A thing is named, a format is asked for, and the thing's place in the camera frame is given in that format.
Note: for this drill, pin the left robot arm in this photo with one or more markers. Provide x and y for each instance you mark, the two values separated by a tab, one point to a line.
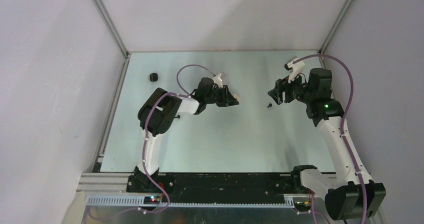
157	114

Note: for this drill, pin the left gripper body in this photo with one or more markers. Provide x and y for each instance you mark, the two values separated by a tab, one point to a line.
219	94

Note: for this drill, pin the black earbud charging case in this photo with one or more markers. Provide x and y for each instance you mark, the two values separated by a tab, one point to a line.
153	77

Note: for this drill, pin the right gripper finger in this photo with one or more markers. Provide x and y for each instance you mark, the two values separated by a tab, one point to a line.
281	84
277	94

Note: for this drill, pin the aluminium frame post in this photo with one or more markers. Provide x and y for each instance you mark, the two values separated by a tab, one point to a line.
335	26
105	16

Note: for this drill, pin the white earbud charging case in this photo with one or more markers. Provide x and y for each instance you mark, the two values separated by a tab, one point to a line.
236	98

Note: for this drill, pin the right aluminium frame post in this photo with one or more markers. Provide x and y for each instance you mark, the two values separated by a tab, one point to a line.
335	26

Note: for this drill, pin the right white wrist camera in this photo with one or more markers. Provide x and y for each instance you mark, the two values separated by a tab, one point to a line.
295	67

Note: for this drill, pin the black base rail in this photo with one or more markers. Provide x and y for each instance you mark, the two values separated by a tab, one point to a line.
219	188

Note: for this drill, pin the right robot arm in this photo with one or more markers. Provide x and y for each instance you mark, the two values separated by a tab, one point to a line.
353	194

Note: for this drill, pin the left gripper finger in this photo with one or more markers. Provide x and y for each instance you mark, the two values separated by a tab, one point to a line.
230	91
229	102

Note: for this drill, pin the left aluminium frame post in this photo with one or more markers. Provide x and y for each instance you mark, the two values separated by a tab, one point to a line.
105	16

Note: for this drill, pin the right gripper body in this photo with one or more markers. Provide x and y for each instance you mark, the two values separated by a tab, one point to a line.
296	89

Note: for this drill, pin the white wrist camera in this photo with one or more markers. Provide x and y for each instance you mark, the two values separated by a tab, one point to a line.
218	79
295	67

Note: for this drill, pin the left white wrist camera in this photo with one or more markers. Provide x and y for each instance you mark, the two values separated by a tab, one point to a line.
218	79

